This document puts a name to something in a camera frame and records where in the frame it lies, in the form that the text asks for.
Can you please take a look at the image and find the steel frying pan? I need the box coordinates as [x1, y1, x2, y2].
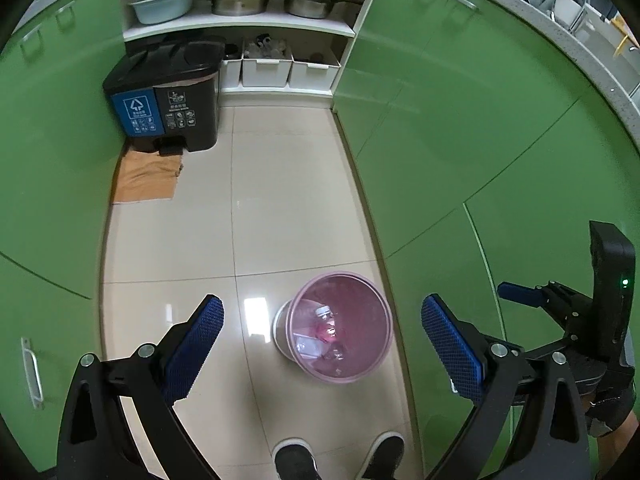
[284, 0, 363, 20]

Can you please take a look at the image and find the person's right hand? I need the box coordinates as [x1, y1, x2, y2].
[584, 390, 640, 437]

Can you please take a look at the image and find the pink wrapper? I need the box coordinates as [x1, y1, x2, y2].
[312, 321, 340, 343]

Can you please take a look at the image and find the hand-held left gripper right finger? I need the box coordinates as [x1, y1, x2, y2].
[420, 294, 591, 480]

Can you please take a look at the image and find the black two-compartment pedal bin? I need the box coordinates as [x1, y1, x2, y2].
[102, 40, 226, 157]

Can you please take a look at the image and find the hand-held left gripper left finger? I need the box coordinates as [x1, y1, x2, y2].
[56, 294, 226, 480]

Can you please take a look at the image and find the translucent pink wastebasket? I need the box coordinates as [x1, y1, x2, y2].
[271, 271, 393, 380]

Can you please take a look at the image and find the person's right black shoe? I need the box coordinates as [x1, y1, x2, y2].
[361, 432, 405, 480]

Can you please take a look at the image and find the pale blue plastic basin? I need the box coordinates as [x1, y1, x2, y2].
[127, 0, 198, 25]

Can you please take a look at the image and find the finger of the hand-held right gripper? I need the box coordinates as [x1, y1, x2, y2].
[497, 281, 552, 309]
[522, 336, 571, 362]

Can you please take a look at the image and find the white open shelf unit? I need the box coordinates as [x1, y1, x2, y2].
[119, 0, 391, 107]

